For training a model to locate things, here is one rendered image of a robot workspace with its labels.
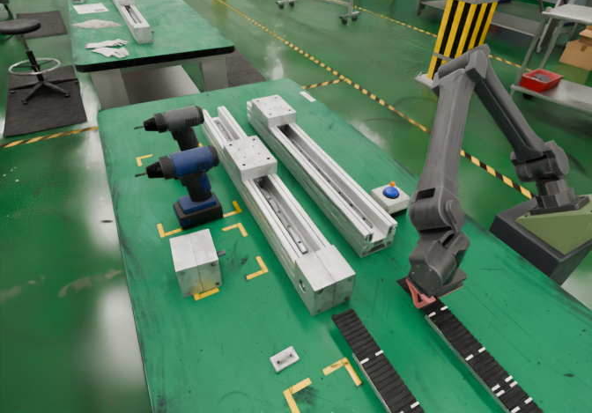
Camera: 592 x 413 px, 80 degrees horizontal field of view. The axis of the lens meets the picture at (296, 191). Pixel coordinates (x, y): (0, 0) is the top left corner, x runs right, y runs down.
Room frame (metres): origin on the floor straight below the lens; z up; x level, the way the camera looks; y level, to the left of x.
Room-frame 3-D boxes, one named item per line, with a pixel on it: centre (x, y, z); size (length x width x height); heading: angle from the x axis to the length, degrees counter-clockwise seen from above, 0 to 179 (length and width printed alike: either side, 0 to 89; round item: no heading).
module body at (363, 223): (0.96, -0.03, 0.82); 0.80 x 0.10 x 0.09; 28
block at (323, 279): (0.49, -0.08, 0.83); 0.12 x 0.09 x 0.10; 118
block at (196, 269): (0.52, 0.21, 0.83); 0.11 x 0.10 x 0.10; 114
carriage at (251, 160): (0.87, 0.14, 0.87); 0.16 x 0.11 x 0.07; 28
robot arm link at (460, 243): (0.45, -0.29, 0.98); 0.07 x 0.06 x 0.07; 138
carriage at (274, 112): (1.18, 0.09, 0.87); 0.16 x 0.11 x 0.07; 28
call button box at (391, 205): (0.77, -0.26, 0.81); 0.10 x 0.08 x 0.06; 118
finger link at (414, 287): (0.44, -0.28, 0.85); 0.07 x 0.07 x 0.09; 28
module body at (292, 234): (0.87, 0.14, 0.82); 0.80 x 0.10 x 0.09; 28
